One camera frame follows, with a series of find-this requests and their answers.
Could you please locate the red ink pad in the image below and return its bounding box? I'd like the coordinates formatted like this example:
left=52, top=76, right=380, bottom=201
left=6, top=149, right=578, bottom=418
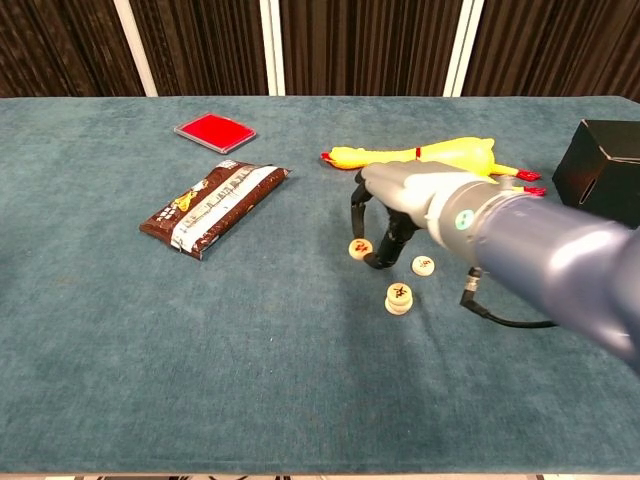
left=173, top=113, right=257, bottom=155

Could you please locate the white partition frame post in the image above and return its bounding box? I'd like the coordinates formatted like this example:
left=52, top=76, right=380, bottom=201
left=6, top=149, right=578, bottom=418
left=112, top=0, right=159, bottom=98
left=258, top=0, right=287, bottom=97
left=442, top=0, right=486, bottom=98

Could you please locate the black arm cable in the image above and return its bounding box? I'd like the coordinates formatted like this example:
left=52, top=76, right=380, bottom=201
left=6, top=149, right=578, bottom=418
left=459, top=267, right=559, bottom=330

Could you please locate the teal table cloth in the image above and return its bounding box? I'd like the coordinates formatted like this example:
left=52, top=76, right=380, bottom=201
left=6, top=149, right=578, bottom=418
left=0, top=95, right=640, bottom=476

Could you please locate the brown snack packet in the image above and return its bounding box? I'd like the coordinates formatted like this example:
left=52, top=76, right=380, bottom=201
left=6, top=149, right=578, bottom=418
left=139, top=159, right=292, bottom=261

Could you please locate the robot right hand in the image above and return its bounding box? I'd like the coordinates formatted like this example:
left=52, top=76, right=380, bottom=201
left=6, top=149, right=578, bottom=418
left=349, top=160, right=501, bottom=272

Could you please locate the black cardboard box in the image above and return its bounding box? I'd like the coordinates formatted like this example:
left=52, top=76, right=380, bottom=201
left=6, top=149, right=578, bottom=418
left=551, top=118, right=640, bottom=226

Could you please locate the yellow rubber chicken toy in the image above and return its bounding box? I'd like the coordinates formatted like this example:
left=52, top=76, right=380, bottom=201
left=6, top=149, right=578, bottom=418
left=320, top=136, right=548, bottom=197

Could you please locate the dark brown pleated curtain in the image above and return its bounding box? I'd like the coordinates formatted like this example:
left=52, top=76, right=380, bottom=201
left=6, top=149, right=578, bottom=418
left=462, top=0, right=640, bottom=104
left=0, top=0, right=146, bottom=99
left=277, top=0, right=464, bottom=97
left=128, top=0, right=271, bottom=97

